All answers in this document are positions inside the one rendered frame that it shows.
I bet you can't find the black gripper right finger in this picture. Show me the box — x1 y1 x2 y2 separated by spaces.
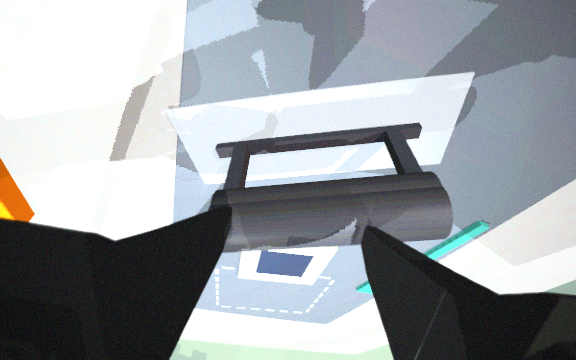
360 226 576 360

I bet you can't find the teal flat bar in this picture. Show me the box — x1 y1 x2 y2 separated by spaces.
356 221 490 294

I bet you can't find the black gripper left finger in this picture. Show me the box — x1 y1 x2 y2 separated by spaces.
0 206 232 360

